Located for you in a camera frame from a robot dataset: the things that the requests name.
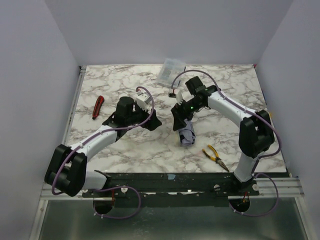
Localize lavender umbrella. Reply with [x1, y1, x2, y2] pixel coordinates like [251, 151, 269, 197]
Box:
[178, 119, 196, 147]

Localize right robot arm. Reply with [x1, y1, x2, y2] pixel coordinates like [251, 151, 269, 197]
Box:
[171, 76, 275, 183]

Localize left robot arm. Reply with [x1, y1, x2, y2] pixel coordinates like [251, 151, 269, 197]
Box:
[44, 93, 162, 197]

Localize red black utility knife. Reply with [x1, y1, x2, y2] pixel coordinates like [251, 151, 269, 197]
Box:
[92, 95, 105, 120]

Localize clear plastic parts box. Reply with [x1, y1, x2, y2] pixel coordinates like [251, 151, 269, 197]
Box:
[156, 58, 186, 89]

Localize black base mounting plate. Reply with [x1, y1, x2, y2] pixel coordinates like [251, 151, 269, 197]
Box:
[82, 173, 259, 208]

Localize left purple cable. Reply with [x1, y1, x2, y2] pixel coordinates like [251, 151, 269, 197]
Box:
[51, 86, 155, 221]

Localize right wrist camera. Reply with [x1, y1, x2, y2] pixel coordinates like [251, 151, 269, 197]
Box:
[168, 89, 184, 105]

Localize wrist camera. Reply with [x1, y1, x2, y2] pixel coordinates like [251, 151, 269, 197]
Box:
[168, 89, 184, 105]
[133, 91, 151, 112]

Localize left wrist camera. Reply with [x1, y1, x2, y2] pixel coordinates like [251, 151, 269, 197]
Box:
[133, 91, 151, 112]

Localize yellow handled pliers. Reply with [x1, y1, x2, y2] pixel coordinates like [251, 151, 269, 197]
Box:
[202, 144, 230, 173]

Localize aluminium extrusion rail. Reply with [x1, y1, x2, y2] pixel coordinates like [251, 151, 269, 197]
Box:
[40, 177, 305, 201]

